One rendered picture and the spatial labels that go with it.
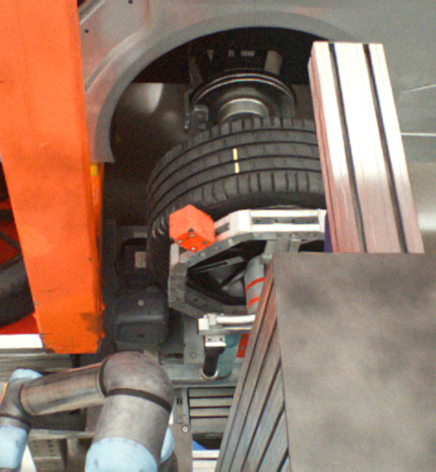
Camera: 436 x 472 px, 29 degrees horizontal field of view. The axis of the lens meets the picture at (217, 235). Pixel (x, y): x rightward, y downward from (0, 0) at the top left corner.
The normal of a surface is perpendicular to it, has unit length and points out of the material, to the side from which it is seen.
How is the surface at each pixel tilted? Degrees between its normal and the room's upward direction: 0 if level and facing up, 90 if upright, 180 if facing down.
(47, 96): 90
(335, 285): 0
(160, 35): 90
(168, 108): 0
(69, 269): 90
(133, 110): 0
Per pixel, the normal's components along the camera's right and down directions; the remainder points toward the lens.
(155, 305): 0.08, -0.53
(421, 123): 0.06, 0.85
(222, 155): -0.36, -0.47
